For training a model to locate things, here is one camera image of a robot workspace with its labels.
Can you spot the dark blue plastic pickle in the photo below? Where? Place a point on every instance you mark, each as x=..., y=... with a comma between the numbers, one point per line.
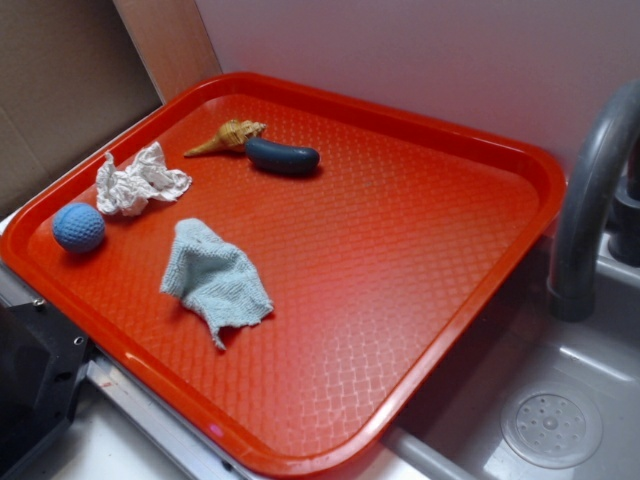
x=282, y=159

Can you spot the red plastic tray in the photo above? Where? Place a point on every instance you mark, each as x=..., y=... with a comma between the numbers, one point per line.
x=376, y=262

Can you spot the light blue knitted cloth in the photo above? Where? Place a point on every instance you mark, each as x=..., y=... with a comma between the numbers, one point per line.
x=214, y=279

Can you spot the tan spiral seashell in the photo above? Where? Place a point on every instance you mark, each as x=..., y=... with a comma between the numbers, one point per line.
x=231, y=136

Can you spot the crumpled white paper towel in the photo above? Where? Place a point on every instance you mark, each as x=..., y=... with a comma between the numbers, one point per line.
x=128, y=192

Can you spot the blue dimpled ball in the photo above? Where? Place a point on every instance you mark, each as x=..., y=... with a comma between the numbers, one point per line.
x=78, y=228

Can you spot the grey toy sink basin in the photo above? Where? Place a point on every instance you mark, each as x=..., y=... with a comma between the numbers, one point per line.
x=451, y=427

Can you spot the grey toy faucet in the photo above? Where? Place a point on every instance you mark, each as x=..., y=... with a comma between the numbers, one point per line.
x=586, y=208

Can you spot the round sink drain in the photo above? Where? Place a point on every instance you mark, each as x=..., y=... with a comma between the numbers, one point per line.
x=551, y=425

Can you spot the brown cardboard panel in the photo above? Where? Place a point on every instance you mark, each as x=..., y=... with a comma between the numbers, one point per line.
x=71, y=79

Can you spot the dark faucet knob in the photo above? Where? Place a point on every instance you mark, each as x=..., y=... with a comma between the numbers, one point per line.
x=624, y=241

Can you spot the black metal bracket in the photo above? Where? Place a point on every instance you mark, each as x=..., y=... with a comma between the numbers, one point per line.
x=43, y=354

